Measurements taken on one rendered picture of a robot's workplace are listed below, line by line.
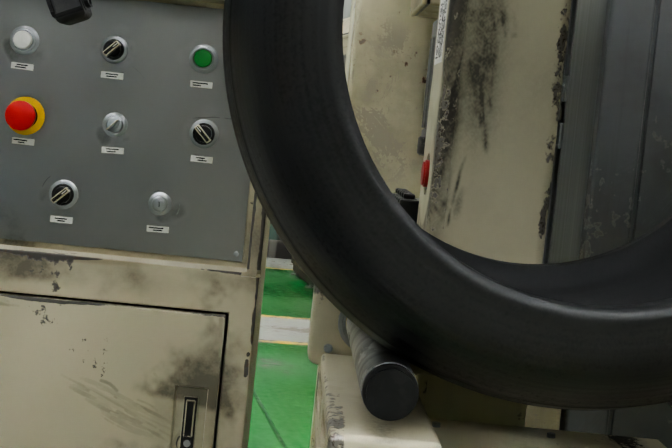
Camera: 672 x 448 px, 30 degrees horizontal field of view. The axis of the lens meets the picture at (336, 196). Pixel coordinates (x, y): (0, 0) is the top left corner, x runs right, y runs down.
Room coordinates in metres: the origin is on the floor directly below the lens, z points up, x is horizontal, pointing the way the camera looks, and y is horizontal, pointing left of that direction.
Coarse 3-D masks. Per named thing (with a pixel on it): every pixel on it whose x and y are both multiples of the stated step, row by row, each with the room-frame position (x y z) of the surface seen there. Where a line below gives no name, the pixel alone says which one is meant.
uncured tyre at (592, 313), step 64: (256, 0) 0.95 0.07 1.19; (320, 0) 0.93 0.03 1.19; (256, 64) 0.95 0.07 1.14; (320, 64) 0.93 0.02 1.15; (256, 128) 0.96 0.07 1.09; (320, 128) 0.93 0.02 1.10; (256, 192) 1.00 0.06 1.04; (320, 192) 0.94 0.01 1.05; (384, 192) 0.93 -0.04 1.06; (320, 256) 0.96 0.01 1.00; (384, 256) 0.94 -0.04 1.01; (448, 256) 0.93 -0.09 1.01; (640, 256) 1.23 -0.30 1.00; (384, 320) 0.96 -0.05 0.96; (448, 320) 0.94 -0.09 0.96; (512, 320) 0.94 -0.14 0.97; (576, 320) 0.94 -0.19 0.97; (640, 320) 0.94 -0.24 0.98; (512, 384) 0.97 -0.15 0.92; (576, 384) 0.96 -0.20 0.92; (640, 384) 0.96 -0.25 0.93
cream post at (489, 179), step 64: (448, 0) 1.36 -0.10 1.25; (512, 0) 1.33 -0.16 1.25; (448, 64) 1.33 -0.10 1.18; (512, 64) 1.33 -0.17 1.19; (448, 128) 1.33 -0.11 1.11; (512, 128) 1.33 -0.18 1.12; (448, 192) 1.33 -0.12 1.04; (512, 192) 1.33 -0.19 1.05; (512, 256) 1.34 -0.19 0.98; (448, 384) 1.33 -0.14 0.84
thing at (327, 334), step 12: (312, 300) 1.32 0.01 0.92; (324, 300) 1.30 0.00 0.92; (312, 312) 1.31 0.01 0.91; (324, 312) 1.30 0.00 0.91; (336, 312) 1.30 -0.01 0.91; (312, 324) 1.30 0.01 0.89; (324, 324) 1.30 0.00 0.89; (336, 324) 1.30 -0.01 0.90; (312, 336) 1.30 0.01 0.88; (324, 336) 1.30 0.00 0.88; (336, 336) 1.30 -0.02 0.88; (312, 348) 1.30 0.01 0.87; (324, 348) 1.30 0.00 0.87; (336, 348) 1.30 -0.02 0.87; (348, 348) 1.30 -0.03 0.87; (312, 360) 1.30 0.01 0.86; (420, 372) 1.31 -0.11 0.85
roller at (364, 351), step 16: (352, 336) 1.17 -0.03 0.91; (368, 336) 1.10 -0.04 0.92; (352, 352) 1.13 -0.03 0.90; (368, 352) 1.04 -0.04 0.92; (384, 352) 1.01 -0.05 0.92; (368, 368) 0.98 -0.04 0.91; (384, 368) 0.96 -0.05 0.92; (400, 368) 0.96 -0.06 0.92; (368, 384) 0.96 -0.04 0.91; (384, 384) 0.96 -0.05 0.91; (400, 384) 0.96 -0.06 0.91; (416, 384) 0.96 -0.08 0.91; (368, 400) 0.96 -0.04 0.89; (384, 400) 0.96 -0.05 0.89; (400, 400) 0.96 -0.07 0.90; (416, 400) 0.96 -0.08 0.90; (384, 416) 0.96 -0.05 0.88; (400, 416) 0.96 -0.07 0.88
